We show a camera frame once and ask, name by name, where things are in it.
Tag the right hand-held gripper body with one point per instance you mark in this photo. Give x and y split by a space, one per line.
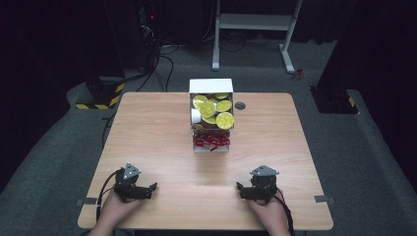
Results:
263 185

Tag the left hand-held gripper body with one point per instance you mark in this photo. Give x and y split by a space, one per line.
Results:
127 183

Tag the person's left hand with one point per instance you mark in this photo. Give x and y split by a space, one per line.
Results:
117 209

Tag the person's right hand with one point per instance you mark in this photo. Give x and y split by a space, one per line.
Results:
268 213

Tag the grey tape strip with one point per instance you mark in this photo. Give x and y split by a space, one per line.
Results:
324 199
87 201

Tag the grey round table grommet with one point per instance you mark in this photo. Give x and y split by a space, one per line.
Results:
240 105

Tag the pile of yellow-lidded capsules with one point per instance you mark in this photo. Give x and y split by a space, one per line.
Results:
213 109

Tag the white capsule cup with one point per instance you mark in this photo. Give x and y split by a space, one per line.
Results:
195 115

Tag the black yellow striped stand base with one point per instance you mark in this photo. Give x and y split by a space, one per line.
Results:
106 95

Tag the white two-tier organizer box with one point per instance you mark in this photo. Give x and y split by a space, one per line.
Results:
210 86

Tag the dark equipment rack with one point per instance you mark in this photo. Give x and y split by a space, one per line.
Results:
147 32

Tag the white metal stand frame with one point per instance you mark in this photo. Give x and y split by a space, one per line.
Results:
254 22

